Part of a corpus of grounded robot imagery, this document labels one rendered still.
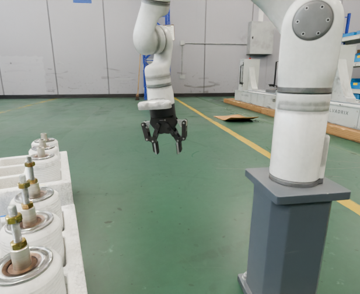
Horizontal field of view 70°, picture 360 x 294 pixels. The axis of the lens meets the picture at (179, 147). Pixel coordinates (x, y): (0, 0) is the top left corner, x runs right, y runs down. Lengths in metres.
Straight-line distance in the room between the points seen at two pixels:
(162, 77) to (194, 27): 6.26
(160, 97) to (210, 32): 6.35
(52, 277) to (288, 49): 0.50
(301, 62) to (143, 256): 0.63
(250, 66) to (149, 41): 4.29
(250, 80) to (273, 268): 4.37
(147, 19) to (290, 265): 0.62
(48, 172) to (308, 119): 0.74
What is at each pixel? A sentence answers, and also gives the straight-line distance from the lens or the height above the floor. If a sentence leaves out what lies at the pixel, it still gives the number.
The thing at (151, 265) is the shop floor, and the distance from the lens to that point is 0.78.
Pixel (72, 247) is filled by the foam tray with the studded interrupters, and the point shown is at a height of 0.18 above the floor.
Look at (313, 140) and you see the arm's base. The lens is 0.52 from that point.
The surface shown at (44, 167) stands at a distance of 0.91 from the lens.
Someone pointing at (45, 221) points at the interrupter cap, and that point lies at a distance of 0.53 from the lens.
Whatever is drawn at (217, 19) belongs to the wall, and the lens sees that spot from 7.13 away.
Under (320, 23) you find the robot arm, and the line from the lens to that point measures 0.50.
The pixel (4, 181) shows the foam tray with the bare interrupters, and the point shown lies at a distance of 1.04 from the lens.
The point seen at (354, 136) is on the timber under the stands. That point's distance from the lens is 2.48.
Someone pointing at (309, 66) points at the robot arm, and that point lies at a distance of 0.50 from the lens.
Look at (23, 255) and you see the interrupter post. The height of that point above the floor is 0.27.
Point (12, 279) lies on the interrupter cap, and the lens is 0.42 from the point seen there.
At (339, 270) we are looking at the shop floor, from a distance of 0.88.
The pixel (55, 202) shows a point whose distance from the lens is 0.63.
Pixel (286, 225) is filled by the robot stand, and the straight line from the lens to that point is 0.54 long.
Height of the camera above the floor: 0.50
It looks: 15 degrees down
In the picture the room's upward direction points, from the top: straight up
